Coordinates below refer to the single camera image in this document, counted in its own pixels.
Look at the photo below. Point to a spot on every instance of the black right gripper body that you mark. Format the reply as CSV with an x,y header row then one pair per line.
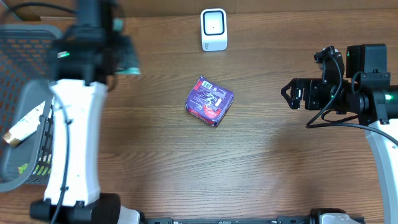
x,y
318,94

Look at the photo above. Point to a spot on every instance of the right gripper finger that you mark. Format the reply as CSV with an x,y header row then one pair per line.
x,y
292,98
293,86

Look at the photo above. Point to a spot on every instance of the purple pad package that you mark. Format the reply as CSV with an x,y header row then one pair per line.
x,y
209,101

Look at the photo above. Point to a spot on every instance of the teal snack packet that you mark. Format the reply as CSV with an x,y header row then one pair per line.
x,y
129,60

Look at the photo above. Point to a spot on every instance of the white tube with gold cap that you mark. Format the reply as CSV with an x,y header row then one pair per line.
x,y
25,127

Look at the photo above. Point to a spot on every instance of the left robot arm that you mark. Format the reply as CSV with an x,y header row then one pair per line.
x,y
80,62

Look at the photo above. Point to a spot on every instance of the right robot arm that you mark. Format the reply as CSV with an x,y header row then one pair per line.
x,y
355,91

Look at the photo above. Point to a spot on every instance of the white barcode scanner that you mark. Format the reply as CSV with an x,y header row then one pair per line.
x,y
214,30

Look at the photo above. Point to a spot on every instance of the grey plastic mesh basket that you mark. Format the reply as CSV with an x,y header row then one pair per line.
x,y
24,88

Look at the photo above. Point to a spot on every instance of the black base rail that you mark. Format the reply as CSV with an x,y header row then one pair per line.
x,y
315,216

